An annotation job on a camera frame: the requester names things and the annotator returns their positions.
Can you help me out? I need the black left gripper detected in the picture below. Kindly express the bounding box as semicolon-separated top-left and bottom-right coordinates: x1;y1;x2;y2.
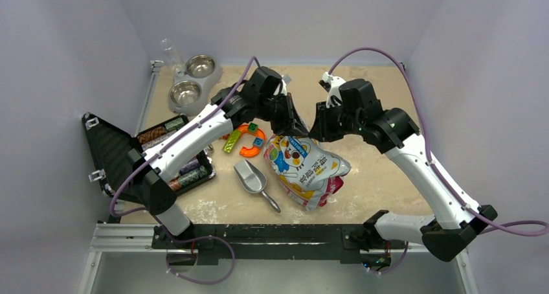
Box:
256;91;309;137

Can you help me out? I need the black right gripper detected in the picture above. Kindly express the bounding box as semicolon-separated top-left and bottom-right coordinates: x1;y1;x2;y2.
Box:
309;98;363;142

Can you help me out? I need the colourful pet food bag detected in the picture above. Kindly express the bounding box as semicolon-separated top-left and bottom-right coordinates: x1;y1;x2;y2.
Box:
263;135;352;211

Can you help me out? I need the silver metal scoop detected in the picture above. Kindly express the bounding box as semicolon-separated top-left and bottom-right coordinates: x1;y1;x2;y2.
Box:
233;159;281;213

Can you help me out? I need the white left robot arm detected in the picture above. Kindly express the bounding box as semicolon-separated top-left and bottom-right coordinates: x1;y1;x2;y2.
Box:
125;66;308;248

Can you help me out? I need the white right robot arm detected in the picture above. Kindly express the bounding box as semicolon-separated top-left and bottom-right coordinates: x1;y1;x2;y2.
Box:
309;76;498;262

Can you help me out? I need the grey double pet bowl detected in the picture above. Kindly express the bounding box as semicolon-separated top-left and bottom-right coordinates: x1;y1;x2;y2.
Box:
168;54;222;117

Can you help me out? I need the clear water bottle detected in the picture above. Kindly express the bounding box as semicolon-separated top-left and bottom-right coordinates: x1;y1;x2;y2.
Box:
161;38;186;77

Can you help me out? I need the black poker chip case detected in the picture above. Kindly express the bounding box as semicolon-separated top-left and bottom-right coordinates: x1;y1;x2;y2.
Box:
81;112;216;205

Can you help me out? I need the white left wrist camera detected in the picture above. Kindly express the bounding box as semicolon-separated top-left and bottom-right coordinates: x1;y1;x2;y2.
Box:
274;74;292;95

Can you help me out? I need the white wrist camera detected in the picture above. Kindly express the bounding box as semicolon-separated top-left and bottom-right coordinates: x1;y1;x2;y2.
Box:
319;72;346;107
274;74;292;95

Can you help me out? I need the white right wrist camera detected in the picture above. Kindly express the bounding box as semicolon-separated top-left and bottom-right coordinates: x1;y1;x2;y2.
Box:
319;72;346;107

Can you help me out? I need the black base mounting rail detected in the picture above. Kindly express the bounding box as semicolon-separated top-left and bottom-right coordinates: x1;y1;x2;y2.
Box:
151;223;405;266

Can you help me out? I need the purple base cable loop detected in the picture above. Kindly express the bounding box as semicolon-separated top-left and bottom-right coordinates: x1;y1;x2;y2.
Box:
165;235;236;286

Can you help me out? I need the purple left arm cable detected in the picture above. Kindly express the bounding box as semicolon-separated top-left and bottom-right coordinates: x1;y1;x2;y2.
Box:
109;55;262;218

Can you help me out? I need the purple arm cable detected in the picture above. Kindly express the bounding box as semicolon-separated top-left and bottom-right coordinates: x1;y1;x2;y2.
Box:
109;55;262;218
328;47;549;237

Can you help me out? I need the aluminium frame rail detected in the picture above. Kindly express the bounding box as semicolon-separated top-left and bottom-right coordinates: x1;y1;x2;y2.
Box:
90;223;154;253

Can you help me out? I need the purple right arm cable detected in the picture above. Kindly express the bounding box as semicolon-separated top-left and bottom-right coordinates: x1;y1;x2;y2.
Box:
328;47;549;237

